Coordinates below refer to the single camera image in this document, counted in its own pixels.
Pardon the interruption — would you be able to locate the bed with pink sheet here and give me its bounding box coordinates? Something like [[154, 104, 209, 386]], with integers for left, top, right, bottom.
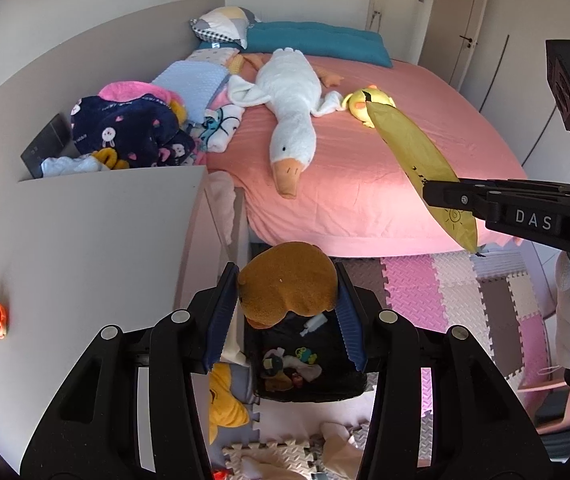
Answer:
[[185, 50, 528, 261]]

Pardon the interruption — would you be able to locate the white and blue cloth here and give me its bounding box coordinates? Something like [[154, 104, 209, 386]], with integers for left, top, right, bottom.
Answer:
[[41, 155, 110, 177]]

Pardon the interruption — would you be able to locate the brown plush toy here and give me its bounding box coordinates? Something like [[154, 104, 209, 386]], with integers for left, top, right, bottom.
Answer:
[[237, 241, 340, 330]]

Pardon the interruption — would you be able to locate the pastel foam floor mat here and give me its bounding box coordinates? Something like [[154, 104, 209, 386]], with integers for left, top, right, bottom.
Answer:
[[210, 247, 566, 480]]

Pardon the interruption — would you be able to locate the white sock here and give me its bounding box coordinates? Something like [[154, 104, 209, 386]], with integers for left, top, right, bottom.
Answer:
[[287, 355, 323, 386]]

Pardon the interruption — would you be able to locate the pink stool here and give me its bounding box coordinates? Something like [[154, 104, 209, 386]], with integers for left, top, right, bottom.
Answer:
[[517, 377, 570, 436]]

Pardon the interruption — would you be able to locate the yellow duck plush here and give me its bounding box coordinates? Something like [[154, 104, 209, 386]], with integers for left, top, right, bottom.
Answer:
[[341, 85, 396, 128]]

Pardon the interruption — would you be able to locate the white printed cloth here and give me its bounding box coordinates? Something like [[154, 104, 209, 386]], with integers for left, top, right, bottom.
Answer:
[[202, 104, 246, 155]]

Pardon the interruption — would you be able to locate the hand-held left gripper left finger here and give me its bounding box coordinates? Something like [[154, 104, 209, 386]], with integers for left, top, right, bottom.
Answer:
[[19, 261, 243, 480]]

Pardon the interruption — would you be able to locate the black cable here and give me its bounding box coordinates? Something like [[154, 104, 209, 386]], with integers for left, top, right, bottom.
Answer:
[[522, 102, 568, 166]]

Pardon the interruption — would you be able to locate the light blue blanket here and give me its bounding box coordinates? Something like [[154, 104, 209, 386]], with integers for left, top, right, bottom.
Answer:
[[151, 60, 230, 123]]

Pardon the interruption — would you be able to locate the beige door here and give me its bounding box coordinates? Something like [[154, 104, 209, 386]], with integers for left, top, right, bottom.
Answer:
[[420, 0, 493, 96]]

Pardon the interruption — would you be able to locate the navy printed blanket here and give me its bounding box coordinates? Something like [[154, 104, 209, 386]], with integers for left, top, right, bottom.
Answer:
[[70, 92, 198, 171]]

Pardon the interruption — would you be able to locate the dark green plush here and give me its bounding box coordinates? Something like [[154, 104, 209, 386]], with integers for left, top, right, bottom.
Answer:
[[262, 346, 288, 378]]

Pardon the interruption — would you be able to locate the black storage bin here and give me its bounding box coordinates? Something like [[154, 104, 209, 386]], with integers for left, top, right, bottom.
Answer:
[[244, 305, 368, 403]]

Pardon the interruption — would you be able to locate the small white bottle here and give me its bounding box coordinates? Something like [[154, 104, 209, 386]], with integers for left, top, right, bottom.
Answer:
[[301, 314, 328, 337]]

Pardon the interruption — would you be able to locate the long yellow plush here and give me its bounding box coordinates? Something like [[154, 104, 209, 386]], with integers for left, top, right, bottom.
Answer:
[[365, 100, 480, 253]]

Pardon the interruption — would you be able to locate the teal pillow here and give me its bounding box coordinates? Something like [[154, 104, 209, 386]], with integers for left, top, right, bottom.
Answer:
[[200, 21, 393, 68]]

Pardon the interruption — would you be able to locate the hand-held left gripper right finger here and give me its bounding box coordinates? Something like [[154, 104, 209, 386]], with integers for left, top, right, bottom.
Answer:
[[330, 261, 553, 480]]

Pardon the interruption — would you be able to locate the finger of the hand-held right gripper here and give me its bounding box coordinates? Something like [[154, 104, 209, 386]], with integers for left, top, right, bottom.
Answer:
[[423, 177, 570, 222]]

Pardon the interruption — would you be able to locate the white goose plush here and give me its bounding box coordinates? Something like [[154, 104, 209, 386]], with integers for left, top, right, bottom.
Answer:
[[227, 48, 346, 200]]

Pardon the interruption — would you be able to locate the dark wall socket panel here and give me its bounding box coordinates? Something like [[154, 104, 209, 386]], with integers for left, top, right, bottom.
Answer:
[[20, 114, 73, 179]]

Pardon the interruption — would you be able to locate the pale pink hanging cloth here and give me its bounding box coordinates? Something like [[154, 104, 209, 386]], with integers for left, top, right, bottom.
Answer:
[[205, 170, 238, 246]]

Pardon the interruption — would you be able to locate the patchwork pillow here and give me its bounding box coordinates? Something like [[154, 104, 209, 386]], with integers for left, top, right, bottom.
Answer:
[[190, 6, 262, 50]]

